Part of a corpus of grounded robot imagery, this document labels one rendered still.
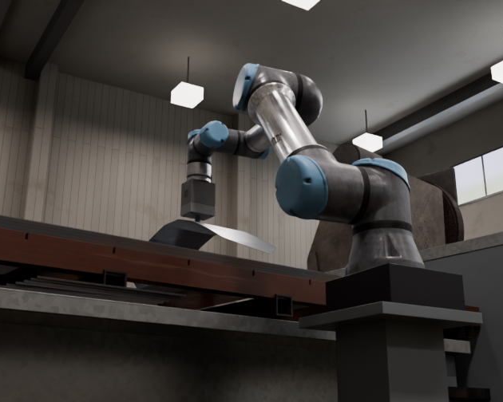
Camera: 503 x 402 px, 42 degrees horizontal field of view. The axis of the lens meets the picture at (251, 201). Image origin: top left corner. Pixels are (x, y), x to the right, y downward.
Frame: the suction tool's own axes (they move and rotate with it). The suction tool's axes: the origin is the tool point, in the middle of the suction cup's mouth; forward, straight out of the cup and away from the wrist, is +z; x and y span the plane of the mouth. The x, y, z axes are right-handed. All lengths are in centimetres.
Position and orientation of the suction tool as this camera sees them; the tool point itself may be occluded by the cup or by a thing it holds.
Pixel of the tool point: (196, 231)
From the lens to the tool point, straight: 197.0
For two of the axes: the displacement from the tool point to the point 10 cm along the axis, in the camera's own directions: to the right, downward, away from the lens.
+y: -8.2, -1.8, -5.5
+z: 0.0, 9.5, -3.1
